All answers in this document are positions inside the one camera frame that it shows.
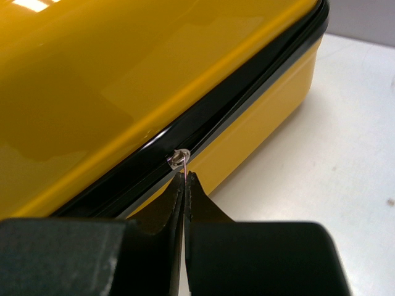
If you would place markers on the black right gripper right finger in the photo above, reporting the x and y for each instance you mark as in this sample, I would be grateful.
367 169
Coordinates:
227 257

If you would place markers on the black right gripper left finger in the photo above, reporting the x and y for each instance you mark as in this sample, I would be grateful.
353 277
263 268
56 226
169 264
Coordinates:
75 256

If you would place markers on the yellow hard-shell suitcase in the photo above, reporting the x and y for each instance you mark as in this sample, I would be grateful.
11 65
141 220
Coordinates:
96 96

